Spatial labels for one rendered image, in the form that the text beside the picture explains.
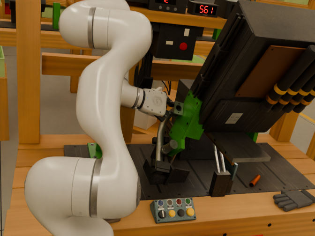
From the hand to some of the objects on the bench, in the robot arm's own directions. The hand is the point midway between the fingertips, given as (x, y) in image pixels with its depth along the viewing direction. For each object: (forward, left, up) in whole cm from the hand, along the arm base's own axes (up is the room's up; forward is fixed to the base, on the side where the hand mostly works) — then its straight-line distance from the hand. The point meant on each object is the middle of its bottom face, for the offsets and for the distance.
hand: (174, 109), depth 138 cm
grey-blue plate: (-11, -22, -31) cm, 40 cm away
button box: (-28, +4, -33) cm, 44 cm away
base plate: (+4, -11, -32) cm, 34 cm away
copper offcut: (-7, -38, -32) cm, 50 cm away
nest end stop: (-9, +6, -27) cm, 29 cm away
